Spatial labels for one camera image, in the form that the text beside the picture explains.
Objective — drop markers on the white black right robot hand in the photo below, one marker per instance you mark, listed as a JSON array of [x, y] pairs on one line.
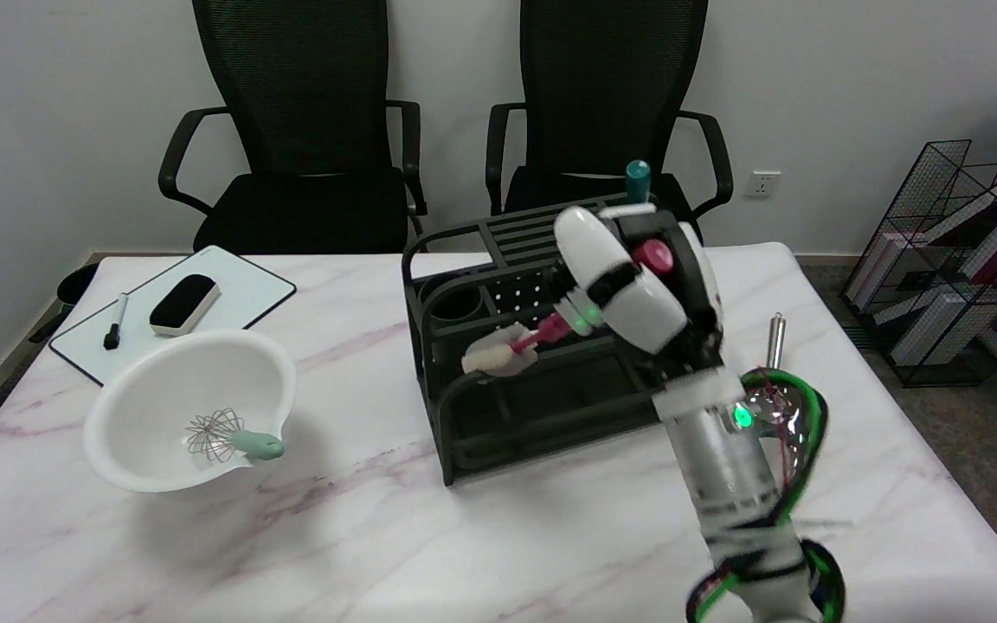
[[637, 303]]

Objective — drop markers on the pink sponge bottle brush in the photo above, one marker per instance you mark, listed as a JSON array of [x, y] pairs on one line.
[[498, 350]]

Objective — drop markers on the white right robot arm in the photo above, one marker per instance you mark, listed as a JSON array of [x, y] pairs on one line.
[[723, 459]]

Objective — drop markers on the teal bottle brush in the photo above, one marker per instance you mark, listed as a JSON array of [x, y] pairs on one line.
[[638, 177]]

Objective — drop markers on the shiny steel scoop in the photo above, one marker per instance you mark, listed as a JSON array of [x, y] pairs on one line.
[[775, 342]]

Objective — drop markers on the black metal rack organizer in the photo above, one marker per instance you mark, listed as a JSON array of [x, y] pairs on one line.
[[498, 415]]

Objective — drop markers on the black mesh office chair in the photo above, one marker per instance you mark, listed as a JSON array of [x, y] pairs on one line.
[[299, 130], [602, 86]]

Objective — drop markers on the leaning white book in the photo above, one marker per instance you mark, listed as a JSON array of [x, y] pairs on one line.
[[884, 268]]

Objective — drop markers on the dark purple book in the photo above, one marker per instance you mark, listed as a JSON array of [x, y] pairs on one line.
[[996, 212]]

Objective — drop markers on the small whiteboard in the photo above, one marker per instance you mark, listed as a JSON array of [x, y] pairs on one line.
[[243, 290]]

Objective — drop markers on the black whiteboard eraser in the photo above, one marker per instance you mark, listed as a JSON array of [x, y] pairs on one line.
[[183, 303]]

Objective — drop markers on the white plastic bowl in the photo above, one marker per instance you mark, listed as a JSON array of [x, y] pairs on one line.
[[161, 389]]

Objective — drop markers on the black whiteboard marker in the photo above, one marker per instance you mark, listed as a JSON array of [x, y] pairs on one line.
[[115, 324]]

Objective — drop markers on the black round floor object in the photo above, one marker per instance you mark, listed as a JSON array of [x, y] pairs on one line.
[[76, 283]]

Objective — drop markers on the white wall socket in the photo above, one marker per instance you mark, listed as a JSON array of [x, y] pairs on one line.
[[762, 183]]

